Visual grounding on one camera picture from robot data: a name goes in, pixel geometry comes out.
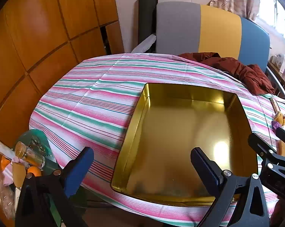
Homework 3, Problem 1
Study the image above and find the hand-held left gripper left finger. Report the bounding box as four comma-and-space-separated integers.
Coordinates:
15, 147, 94, 227

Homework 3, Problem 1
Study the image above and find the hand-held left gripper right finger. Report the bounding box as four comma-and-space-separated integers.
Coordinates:
190, 147, 271, 227

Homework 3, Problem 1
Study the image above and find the yellow snack packet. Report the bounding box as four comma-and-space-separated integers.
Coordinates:
275, 112, 285, 126

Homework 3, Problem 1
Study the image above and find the long beige snack packet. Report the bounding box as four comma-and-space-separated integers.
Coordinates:
270, 98, 282, 114

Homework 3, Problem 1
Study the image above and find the gold metal tin box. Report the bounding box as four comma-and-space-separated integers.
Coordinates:
110, 83, 259, 206

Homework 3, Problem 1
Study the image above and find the green glass side table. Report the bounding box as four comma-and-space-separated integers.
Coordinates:
15, 129, 64, 223

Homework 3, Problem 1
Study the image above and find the orange fruit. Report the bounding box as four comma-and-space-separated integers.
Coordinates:
1, 158, 11, 172
28, 167, 42, 177

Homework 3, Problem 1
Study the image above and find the glass bottle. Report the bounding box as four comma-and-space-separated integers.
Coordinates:
15, 141, 46, 168

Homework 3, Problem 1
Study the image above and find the pink cloth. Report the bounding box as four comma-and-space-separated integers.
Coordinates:
3, 158, 27, 186

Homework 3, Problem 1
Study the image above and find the white carton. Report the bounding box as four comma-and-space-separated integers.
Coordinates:
270, 54, 285, 73

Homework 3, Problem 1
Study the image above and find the pink green striped bed sheet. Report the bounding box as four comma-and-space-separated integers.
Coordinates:
29, 53, 285, 226

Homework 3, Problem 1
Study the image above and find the clear plastic bag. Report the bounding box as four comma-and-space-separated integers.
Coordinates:
0, 170, 16, 218

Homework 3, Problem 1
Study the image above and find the clear plastic tube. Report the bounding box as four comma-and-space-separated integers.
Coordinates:
0, 134, 18, 162

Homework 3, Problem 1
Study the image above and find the maroon cloth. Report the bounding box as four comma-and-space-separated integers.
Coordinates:
178, 52, 275, 95

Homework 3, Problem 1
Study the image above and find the window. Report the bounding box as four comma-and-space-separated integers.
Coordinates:
256, 0, 285, 43

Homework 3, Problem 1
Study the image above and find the grey yellow blue headboard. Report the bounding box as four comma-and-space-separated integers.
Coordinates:
155, 2, 271, 72

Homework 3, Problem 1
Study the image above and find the wooden wardrobe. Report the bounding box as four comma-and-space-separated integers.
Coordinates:
0, 0, 124, 218

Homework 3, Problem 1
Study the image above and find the grey metal bed rail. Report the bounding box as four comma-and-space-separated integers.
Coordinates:
266, 67, 285, 100

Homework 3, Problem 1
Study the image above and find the white wrapped bed rail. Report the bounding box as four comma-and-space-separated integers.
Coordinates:
131, 34, 156, 54

